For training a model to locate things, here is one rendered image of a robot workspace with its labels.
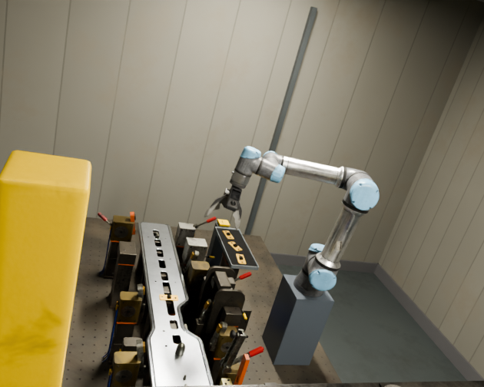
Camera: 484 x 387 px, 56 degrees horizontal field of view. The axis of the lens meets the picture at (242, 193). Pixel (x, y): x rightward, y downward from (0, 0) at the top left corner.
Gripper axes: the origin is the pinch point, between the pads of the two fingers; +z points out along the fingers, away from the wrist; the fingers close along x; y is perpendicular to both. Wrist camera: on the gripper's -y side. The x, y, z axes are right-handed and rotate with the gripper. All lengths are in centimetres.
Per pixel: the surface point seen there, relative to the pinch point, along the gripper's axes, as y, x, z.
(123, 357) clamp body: -49, 16, 40
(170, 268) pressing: 20.7, 11.8, 39.8
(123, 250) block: 21, 37, 40
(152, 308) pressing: -12.9, 12.9, 41.9
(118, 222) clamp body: 42, 46, 38
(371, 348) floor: 141, -167, 108
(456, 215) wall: 204, -205, -10
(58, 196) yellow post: -131, 29, -49
